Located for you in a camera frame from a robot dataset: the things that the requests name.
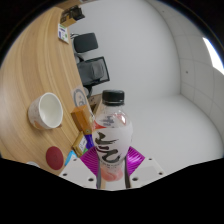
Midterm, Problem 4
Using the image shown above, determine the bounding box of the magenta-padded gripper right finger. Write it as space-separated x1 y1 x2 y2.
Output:
124 146 167 190

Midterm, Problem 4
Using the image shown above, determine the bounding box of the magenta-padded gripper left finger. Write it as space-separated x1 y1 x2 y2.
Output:
59 146 102 190

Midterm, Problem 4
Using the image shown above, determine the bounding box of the clear pink drink bottle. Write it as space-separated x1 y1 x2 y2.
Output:
91 89 134 183

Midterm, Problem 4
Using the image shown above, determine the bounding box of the small light blue box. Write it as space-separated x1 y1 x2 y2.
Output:
64 149 78 167

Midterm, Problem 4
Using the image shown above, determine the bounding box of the flat round red coaster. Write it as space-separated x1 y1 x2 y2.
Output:
45 145 65 171

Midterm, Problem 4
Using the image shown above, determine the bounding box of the small round white black-centred object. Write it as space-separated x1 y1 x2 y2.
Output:
25 161 41 169

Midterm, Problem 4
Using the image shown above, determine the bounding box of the orange-brown cardboard box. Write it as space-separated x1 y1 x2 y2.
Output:
70 105 94 136

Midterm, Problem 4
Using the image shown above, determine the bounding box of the white ceramic mug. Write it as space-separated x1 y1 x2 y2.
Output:
27 92 64 131

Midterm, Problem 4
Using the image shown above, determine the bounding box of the grey mesh office chair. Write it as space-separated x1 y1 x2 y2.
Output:
74 56 111 98

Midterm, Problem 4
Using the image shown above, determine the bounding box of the black office chair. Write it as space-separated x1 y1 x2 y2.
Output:
70 32 99 54

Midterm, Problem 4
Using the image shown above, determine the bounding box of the ceiling light panel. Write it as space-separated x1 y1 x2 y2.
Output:
202 37 224 76

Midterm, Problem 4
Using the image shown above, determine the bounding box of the white green printed leaflet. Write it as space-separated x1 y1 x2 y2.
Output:
57 23 71 44

